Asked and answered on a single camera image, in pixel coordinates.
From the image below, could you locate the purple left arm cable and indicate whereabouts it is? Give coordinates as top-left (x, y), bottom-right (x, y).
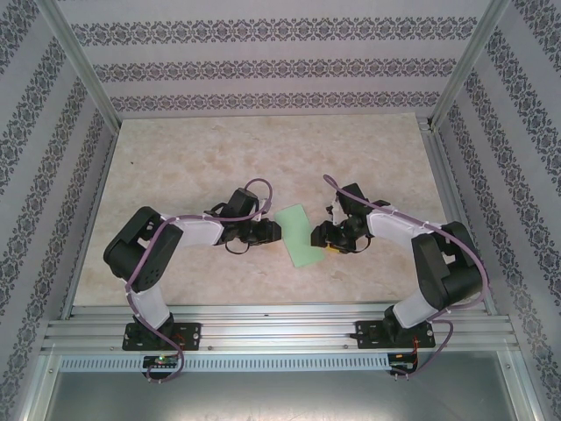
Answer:
top-left (124, 176), bottom-right (276, 387)

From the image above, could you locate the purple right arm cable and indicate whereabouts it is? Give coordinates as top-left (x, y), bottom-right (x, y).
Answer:
top-left (323, 174), bottom-right (488, 383)

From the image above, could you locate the green cloth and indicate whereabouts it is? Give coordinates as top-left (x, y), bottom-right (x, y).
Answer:
top-left (273, 203), bottom-right (327, 268)

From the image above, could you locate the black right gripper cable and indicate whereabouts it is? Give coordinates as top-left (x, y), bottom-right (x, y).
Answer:
top-left (350, 235), bottom-right (374, 256)

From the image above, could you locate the aluminium frame post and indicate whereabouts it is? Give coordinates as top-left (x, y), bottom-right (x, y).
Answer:
top-left (430, 0), bottom-right (513, 131)
top-left (37, 0), bottom-right (123, 129)

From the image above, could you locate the aluminium side rail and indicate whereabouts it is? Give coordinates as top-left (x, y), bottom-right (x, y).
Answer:
top-left (60, 125), bottom-right (122, 320)
top-left (419, 117), bottom-right (500, 316)

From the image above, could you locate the aluminium mounting rail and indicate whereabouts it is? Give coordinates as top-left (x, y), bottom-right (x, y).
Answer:
top-left (41, 304), bottom-right (521, 353)

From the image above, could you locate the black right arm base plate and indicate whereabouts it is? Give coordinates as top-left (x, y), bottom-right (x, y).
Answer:
top-left (354, 319), bottom-right (437, 350)

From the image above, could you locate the slotted grey cable duct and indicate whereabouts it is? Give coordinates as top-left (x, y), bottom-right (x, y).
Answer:
top-left (59, 353), bottom-right (392, 372)

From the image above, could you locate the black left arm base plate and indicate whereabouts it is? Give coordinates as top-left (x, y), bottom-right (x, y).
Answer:
top-left (124, 322), bottom-right (202, 352)

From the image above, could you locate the grey metal sheet panel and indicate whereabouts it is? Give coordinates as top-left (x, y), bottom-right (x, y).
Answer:
top-left (41, 367), bottom-right (538, 421)

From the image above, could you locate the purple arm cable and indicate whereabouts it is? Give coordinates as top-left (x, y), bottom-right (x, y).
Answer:
top-left (124, 176), bottom-right (276, 387)
top-left (323, 174), bottom-right (488, 383)

